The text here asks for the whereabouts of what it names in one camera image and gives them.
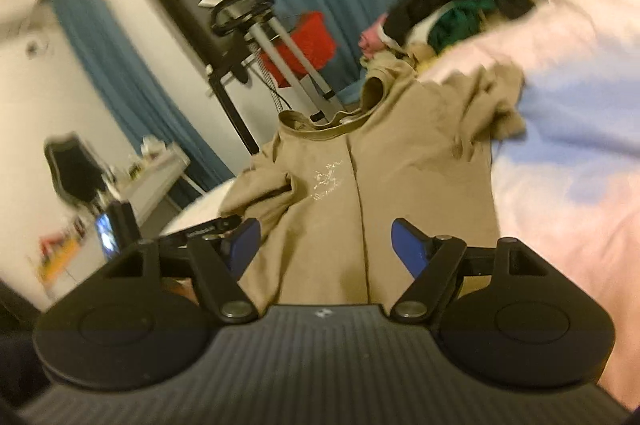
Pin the green garment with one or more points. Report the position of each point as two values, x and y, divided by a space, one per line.
460 22

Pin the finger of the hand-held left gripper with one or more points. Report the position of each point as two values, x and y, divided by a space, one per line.
205 230

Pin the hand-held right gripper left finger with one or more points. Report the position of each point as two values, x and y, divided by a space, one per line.
242 245

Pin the black chair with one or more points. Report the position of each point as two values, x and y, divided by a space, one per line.
75 170

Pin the pink white blanket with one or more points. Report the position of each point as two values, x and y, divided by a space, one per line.
575 155

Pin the khaki shirt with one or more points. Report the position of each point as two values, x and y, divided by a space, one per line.
325 230

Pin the pink garment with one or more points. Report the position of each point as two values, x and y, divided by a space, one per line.
372 40

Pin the yellow box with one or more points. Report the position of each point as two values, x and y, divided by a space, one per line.
60 257

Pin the red basket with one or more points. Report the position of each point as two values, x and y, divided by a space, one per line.
310 40

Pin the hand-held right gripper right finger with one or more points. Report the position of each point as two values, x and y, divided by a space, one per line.
407 247

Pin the white desk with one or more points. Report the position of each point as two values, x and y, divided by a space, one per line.
150 185

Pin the grey black exercise machine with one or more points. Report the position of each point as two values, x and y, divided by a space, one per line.
265 40

